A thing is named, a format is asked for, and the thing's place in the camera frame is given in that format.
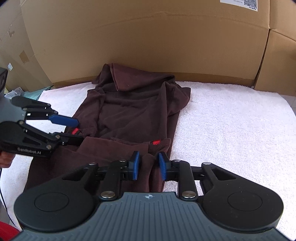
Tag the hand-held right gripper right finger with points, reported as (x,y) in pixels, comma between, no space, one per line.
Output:
(162,166)

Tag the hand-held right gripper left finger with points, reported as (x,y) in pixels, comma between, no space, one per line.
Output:
(136,165)

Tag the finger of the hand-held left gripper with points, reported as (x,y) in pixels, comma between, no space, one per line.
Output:
(69,139)
(64,121)

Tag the dark brown hoodie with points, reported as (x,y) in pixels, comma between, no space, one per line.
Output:
(129,111)

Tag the person's left hand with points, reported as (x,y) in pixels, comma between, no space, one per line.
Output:
(5,160)

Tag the striped garment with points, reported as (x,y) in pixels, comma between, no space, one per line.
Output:
(15,93)

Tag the teal sheet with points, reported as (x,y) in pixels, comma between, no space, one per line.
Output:
(39,92)

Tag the small white label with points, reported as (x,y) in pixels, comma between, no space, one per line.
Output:
(9,66)

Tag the cardboard side panel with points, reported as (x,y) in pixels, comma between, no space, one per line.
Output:
(20,41)

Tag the pale fleece blanket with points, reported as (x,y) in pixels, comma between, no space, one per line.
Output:
(231,127)

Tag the person's red sweater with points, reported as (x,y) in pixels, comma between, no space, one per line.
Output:
(8,231)

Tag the large cardboard box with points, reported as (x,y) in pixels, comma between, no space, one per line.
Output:
(150,39)

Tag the taped cardboard box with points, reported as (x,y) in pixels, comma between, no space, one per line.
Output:
(282,58)

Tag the white code label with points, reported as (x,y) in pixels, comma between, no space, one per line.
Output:
(240,3)

